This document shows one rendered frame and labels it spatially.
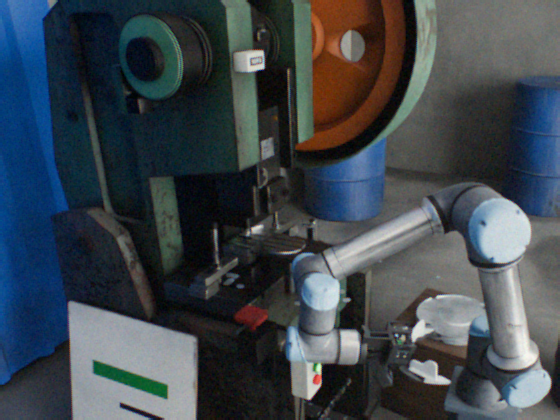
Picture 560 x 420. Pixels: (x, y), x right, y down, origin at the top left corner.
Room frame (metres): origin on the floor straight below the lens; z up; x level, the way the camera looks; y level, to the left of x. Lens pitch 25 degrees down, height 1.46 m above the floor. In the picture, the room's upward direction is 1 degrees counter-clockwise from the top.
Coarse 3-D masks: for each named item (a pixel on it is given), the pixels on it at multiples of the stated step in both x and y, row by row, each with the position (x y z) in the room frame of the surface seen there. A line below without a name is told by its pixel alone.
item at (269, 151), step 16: (272, 112) 1.52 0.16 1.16; (272, 128) 1.52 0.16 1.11; (272, 144) 1.51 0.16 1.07; (272, 160) 1.51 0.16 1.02; (272, 176) 1.51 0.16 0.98; (224, 192) 1.46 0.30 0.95; (240, 192) 1.44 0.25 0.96; (256, 192) 1.43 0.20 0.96; (272, 192) 1.45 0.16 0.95; (288, 192) 1.50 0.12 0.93; (224, 208) 1.47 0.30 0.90; (240, 208) 1.44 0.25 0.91; (256, 208) 1.43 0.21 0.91; (272, 208) 1.44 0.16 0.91
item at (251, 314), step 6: (246, 306) 1.16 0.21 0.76; (252, 306) 1.16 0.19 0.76; (240, 312) 1.13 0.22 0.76; (246, 312) 1.13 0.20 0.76; (252, 312) 1.13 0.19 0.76; (258, 312) 1.13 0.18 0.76; (264, 312) 1.13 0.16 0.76; (240, 318) 1.11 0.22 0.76; (246, 318) 1.10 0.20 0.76; (252, 318) 1.10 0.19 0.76; (258, 318) 1.10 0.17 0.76; (264, 318) 1.11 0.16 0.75; (252, 324) 1.09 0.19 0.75; (258, 324) 1.09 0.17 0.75
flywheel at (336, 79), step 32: (320, 0) 1.82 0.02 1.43; (352, 0) 1.77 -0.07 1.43; (384, 0) 1.69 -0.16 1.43; (320, 32) 1.80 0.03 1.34; (384, 32) 1.73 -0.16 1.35; (320, 64) 1.82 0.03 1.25; (352, 64) 1.77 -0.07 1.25; (384, 64) 1.69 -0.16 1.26; (320, 96) 1.82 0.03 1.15; (352, 96) 1.77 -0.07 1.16; (384, 96) 1.69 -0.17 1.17; (320, 128) 1.80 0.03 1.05; (352, 128) 1.73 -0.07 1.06
